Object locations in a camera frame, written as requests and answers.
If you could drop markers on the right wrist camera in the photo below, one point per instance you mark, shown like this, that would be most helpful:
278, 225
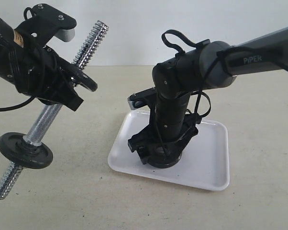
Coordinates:
143, 98

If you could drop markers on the white plastic tray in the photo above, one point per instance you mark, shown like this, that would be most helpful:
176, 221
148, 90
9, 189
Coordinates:
204, 163

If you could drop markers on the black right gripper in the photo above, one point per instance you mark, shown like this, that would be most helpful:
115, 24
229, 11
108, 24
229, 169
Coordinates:
148, 137

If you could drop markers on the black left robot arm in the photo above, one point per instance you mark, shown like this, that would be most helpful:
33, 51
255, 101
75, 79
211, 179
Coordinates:
9, 39

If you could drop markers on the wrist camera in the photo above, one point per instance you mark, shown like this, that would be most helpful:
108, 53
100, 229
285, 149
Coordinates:
143, 98
47, 22

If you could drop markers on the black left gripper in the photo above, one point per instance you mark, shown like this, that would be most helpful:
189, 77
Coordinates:
42, 74

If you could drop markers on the black weight plate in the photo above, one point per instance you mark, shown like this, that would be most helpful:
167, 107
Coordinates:
166, 157
79, 77
17, 150

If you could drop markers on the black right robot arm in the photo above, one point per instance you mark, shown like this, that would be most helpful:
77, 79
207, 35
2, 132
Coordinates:
194, 69

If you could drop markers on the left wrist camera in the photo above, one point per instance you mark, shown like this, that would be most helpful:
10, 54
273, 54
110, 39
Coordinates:
47, 22

